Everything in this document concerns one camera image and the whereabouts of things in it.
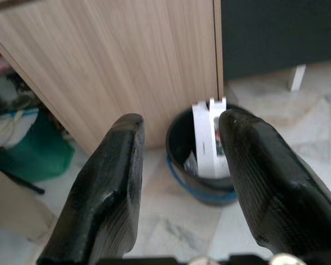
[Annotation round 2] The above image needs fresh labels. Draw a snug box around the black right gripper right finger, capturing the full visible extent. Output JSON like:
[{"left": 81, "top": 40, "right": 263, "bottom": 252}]
[{"left": 217, "top": 108, "right": 331, "bottom": 265}]

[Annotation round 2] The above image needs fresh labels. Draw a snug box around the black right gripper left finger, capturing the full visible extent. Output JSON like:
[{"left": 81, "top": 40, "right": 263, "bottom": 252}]
[{"left": 36, "top": 113, "right": 146, "bottom": 265}]

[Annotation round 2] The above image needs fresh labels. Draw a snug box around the white cardboard product package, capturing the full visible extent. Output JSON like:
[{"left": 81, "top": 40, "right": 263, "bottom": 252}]
[{"left": 191, "top": 96, "right": 228, "bottom": 178}]

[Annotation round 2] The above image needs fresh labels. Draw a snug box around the green bag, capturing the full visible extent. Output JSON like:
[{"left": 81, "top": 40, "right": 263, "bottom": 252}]
[{"left": 0, "top": 109, "right": 76, "bottom": 183}]

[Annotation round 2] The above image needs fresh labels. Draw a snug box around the black thin stick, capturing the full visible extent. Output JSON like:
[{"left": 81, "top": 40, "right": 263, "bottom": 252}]
[{"left": 4, "top": 167, "right": 46, "bottom": 195}]

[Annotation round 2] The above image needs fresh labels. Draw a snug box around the beige cardboard box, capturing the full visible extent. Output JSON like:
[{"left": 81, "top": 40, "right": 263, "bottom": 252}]
[{"left": 0, "top": 162, "right": 59, "bottom": 244}]

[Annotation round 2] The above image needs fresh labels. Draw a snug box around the white cloth bag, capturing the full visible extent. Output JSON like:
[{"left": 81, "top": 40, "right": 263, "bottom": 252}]
[{"left": 0, "top": 109, "right": 40, "bottom": 150}]

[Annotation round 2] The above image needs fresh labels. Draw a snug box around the white console leg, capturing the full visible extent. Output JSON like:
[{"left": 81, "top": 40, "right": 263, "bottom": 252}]
[{"left": 289, "top": 63, "right": 307, "bottom": 93}]

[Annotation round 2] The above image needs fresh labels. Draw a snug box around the light wooden cabinet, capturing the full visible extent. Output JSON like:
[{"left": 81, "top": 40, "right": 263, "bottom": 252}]
[{"left": 0, "top": 0, "right": 225, "bottom": 156}]

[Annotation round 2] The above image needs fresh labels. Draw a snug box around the black low TV console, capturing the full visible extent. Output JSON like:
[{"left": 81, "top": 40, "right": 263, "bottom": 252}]
[{"left": 220, "top": 0, "right": 331, "bottom": 83}]

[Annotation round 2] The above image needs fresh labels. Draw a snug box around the black rubbish bin blue ring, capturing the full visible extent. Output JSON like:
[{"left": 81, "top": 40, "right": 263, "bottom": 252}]
[{"left": 165, "top": 103, "right": 239, "bottom": 206}]

